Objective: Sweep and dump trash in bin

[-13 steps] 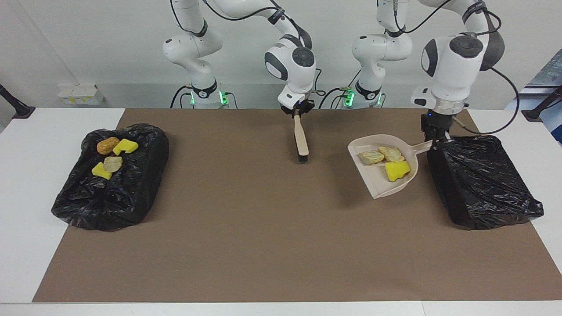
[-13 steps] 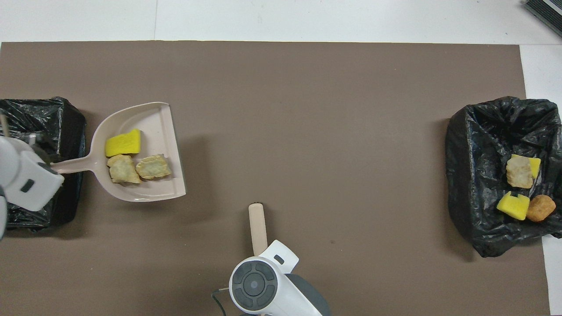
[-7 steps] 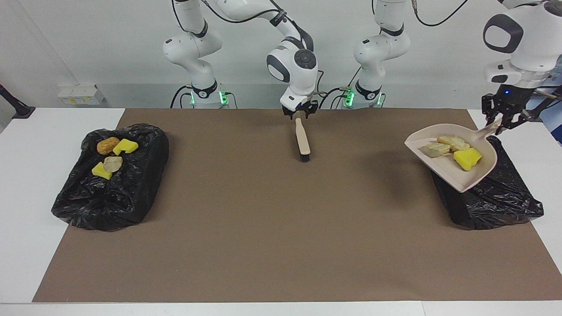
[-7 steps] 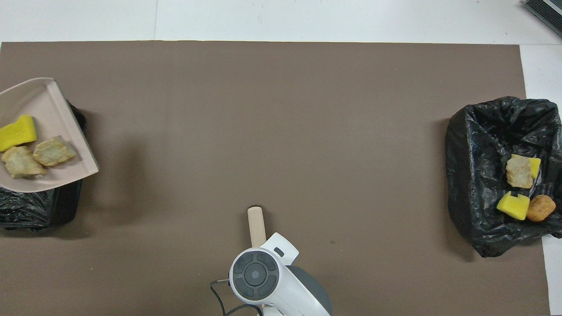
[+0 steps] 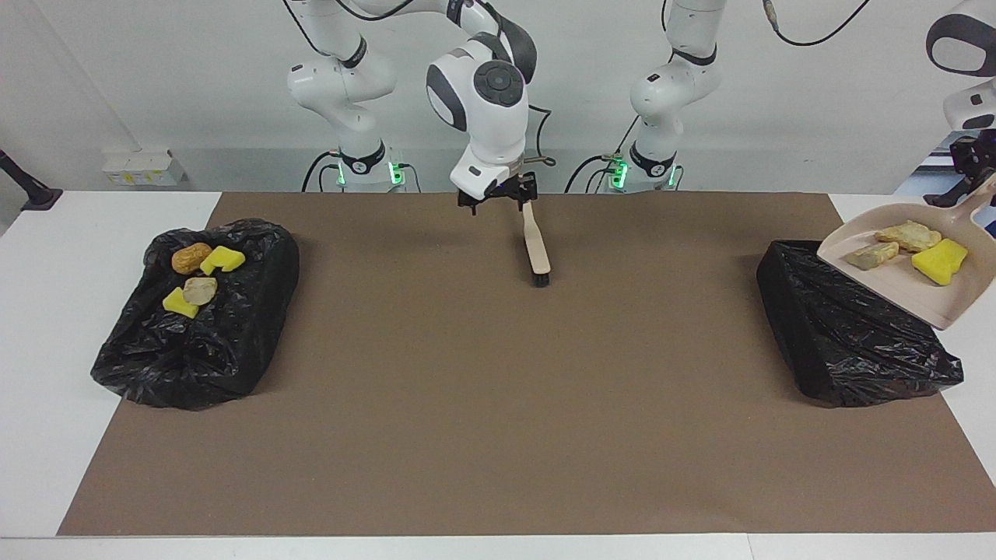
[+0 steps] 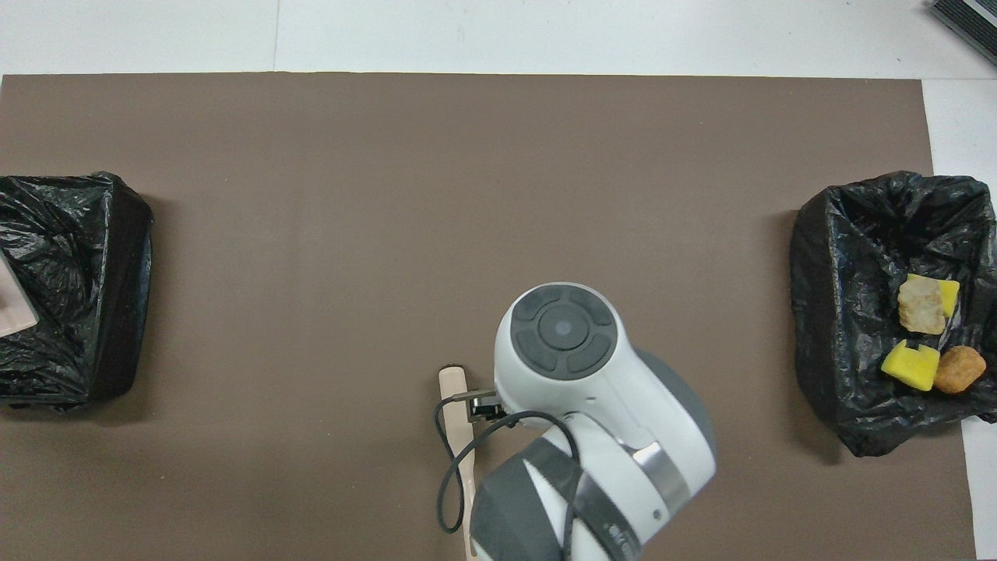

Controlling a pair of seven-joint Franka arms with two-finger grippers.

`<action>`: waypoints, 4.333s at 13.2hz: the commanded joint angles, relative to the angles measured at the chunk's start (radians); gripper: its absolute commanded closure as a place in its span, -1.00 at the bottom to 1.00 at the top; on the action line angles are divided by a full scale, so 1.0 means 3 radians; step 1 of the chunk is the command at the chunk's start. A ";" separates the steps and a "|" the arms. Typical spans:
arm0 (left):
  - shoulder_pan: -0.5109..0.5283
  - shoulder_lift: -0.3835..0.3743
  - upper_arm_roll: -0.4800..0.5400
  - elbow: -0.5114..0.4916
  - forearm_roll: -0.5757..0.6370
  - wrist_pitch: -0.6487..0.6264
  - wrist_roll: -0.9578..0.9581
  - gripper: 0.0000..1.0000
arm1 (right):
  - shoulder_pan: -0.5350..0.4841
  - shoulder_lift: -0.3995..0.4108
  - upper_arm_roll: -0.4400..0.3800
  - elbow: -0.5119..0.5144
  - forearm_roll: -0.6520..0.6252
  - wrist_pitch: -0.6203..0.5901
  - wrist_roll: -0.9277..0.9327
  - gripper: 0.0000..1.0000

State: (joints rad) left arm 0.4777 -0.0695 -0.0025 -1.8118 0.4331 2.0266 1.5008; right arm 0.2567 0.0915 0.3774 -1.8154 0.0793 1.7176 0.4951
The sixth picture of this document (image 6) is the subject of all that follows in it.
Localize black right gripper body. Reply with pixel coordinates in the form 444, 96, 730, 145
449, 387, 504, 424

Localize beige hand brush black bristles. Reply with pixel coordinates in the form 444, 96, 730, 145
438, 366, 477, 560

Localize green and yellow sponge piece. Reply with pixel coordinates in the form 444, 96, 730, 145
881, 339, 941, 392

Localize striped orange beige foam roll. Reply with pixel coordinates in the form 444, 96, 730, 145
897, 278, 946, 336

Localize brown bread roll toy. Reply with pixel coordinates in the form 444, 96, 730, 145
933, 346, 988, 394

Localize beige plastic dustpan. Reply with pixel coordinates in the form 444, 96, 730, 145
0, 253, 38, 338

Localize black plastic bag bin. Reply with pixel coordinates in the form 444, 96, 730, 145
789, 171, 997, 458
0, 171, 154, 411

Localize brown table mat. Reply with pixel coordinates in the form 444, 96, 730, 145
0, 72, 978, 561

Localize dark grey striped object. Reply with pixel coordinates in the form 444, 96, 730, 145
928, 0, 997, 67

